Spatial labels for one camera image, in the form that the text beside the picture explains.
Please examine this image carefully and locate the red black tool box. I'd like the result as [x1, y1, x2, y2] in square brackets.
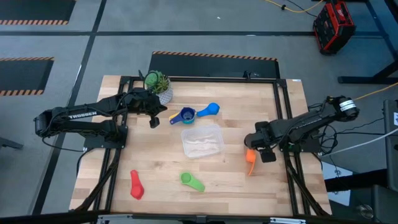
[312, 0, 357, 56]

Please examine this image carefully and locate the clear plastic basket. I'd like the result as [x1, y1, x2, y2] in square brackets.
[180, 124, 226, 159]

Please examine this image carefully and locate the black power cable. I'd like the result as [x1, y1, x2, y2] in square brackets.
[42, 136, 91, 169]

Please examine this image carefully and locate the orange measuring cup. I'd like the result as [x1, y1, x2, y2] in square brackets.
[245, 148, 257, 177]

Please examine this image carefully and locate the grey cabinet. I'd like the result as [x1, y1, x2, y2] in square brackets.
[382, 99, 398, 187]

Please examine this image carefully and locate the dark blue measuring cup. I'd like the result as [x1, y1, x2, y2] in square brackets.
[169, 107, 197, 125]

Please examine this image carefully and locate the wide black hazard-striped floor mat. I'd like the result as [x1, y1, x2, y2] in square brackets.
[148, 50, 280, 79]

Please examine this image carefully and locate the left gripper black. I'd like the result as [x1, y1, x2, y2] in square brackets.
[126, 88, 169, 114]

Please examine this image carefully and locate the red measuring cup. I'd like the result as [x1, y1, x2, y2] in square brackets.
[129, 169, 146, 201]

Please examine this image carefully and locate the yellow floor cable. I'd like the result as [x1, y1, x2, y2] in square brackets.
[264, 0, 325, 14]

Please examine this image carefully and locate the white cable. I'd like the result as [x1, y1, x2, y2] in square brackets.
[322, 127, 398, 157]

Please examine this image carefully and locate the black aluminium table frame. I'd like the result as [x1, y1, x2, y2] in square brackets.
[70, 75, 332, 218]

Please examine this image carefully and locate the silver camera mounting bar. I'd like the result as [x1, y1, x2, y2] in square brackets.
[96, 213, 307, 224]

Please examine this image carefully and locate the green measuring cup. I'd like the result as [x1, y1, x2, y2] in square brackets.
[179, 172, 206, 193]

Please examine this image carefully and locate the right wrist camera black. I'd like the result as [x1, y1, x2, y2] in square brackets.
[259, 148, 277, 164]

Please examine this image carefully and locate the grey metal foot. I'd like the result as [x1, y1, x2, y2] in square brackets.
[0, 136, 24, 150]

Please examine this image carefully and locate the black desk frame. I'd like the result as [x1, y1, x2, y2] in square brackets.
[337, 0, 398, 85]

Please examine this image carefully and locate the potted plant white patterned pot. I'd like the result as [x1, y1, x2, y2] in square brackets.
[143, 70, 174, 105]

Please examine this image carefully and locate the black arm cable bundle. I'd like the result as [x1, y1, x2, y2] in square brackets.
[310, 102, 386, 156]

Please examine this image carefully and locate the black equipment case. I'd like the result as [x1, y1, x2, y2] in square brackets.
[325, 169, 398, 224]

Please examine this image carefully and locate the yellow hanging cable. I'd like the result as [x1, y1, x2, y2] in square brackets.
[353, 82, 398, 102]

